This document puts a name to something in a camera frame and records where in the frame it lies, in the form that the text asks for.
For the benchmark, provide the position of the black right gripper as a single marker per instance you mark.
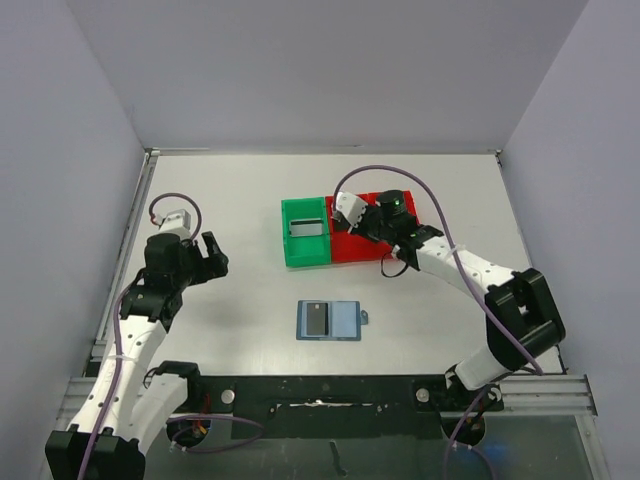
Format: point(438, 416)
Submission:
point(361, 228)

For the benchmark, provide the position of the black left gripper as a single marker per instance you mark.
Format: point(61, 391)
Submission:
point(208, 267)

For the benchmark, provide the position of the blue leather card holder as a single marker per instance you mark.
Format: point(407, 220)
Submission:
point(346, 319)

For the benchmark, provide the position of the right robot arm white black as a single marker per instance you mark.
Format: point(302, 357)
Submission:
point(522, 319)

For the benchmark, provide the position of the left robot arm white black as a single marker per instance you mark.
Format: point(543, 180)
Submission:
point(131, 401)

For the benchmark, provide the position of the silver card in green bin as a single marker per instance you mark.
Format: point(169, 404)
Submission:
point(312, 227)

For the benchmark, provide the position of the right red plastic bin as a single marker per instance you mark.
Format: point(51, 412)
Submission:
point(410, 200)

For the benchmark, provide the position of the red plastic bin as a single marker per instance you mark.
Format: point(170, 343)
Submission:
point(410, 200)
point(347, 248)

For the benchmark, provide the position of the middle red plastic bin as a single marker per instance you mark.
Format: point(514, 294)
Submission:
point(347, 248)

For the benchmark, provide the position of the green plastic bin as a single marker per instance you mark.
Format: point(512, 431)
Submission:
point(306, 251)

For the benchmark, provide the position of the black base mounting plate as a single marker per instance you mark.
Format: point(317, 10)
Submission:
point(332, 407)

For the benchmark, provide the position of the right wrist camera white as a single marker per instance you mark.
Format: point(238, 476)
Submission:
point(348, 212)

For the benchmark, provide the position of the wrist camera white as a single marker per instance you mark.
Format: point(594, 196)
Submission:
point(348, 212)
point(177, 222)

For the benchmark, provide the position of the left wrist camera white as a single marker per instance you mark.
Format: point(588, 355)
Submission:
point(177, 222)

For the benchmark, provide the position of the aluminium rail left edge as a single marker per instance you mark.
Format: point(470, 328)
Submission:
point(104, 329)

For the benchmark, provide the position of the aluminium rail front right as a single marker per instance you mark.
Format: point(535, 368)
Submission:
point(549, 395)

